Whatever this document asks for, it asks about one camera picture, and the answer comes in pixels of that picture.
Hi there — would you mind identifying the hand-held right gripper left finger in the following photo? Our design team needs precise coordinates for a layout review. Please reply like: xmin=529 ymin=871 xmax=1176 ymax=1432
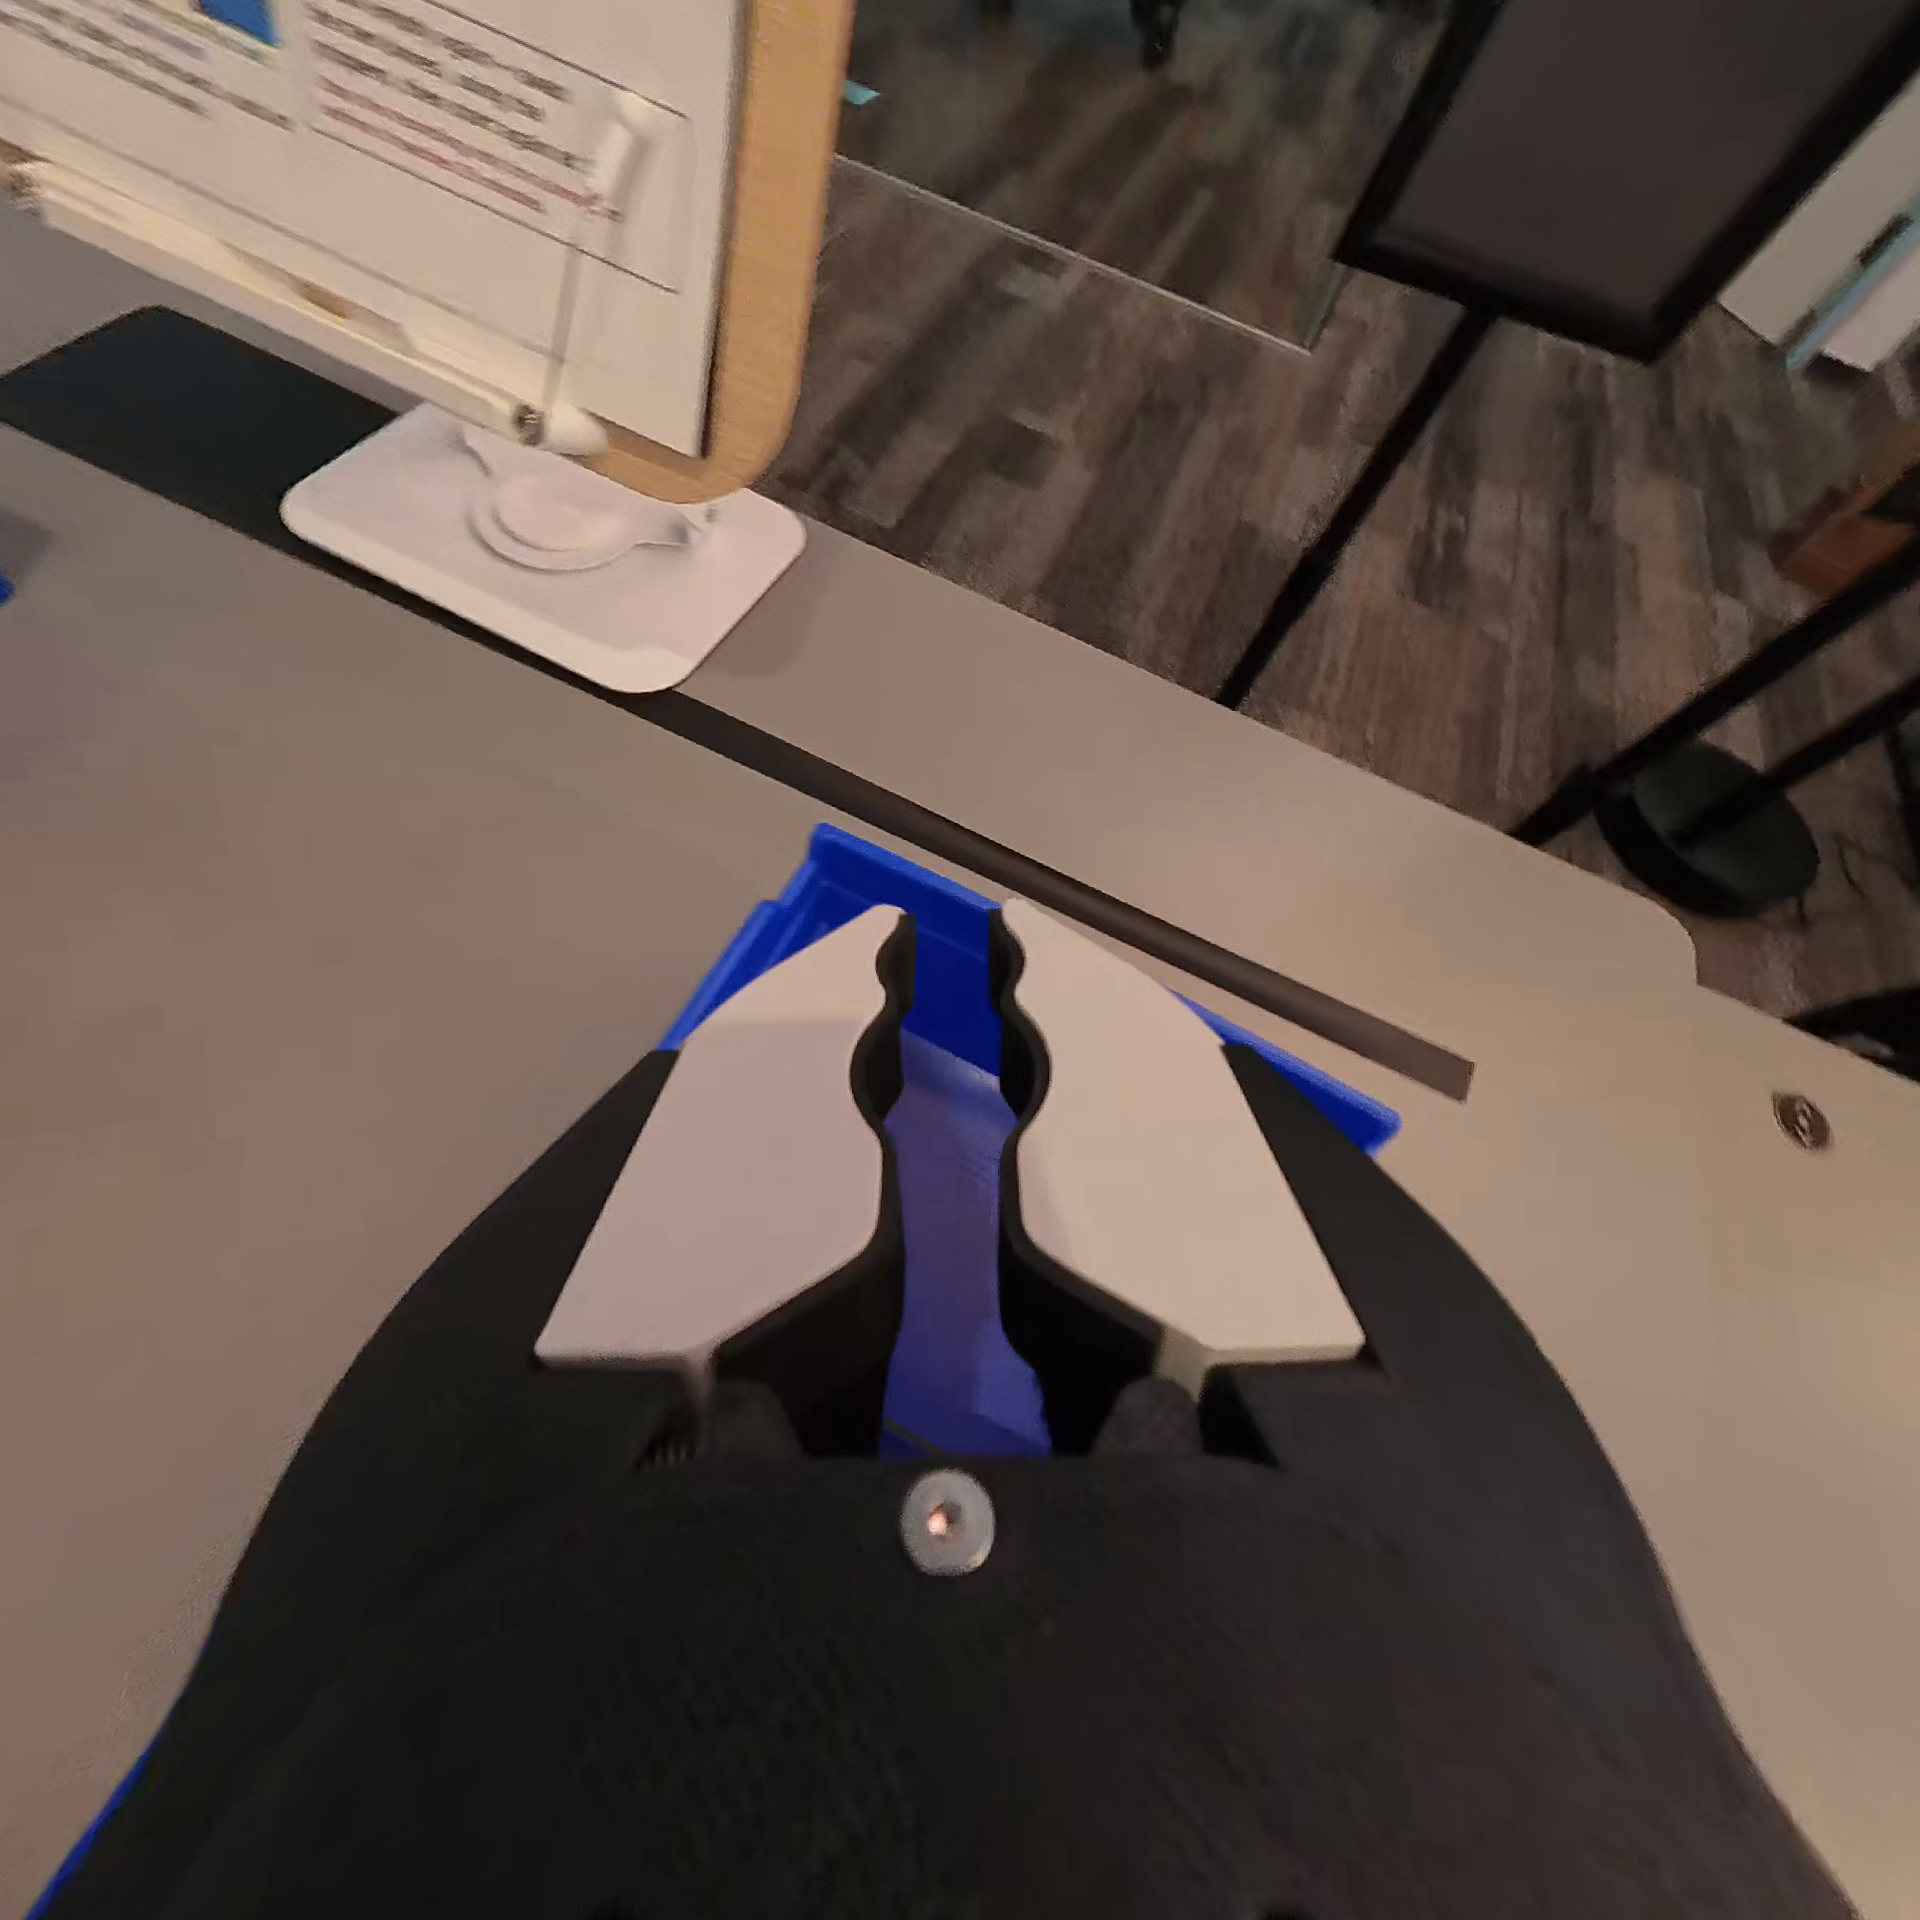
xmin=533 ymin=903 xmax=921 ymax=1402

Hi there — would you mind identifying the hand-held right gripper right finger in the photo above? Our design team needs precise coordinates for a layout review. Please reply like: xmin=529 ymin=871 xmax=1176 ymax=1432
xmin=987 ymin=896 xmax=1369 ymax=1400

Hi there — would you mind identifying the blue plastic bin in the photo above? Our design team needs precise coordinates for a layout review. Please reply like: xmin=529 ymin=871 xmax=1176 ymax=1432
xmin=28 ymin=822 xmax=1401 ymax=1920

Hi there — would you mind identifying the black pole floor stand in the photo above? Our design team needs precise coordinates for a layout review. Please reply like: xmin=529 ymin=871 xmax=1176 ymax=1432
xmin=1511 ymin=562 xmax=1920 ymax=920

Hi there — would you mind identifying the wooden document stand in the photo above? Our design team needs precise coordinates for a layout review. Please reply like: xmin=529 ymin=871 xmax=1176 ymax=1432
xmin=0 ymin=0 xmax=857 ymax=695

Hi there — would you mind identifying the black desk mat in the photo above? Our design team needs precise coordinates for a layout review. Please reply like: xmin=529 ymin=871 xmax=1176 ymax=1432
xmin=0 ymin=306 xmax=404 ymax=529

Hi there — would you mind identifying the brown wooden beam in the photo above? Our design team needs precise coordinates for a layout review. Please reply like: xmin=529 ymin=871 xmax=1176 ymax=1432
xmin=1773 ymin=426 xmax=1920 ymax=590

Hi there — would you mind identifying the printed paper sheet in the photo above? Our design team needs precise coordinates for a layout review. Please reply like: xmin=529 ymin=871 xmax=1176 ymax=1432
xmin=0 ymin=0 xmax=745 ymax=453

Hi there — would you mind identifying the black framed display stand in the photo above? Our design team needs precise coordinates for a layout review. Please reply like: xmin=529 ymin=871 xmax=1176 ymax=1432
xmin=1219 ymin=0 xmax=1920 ymax=711

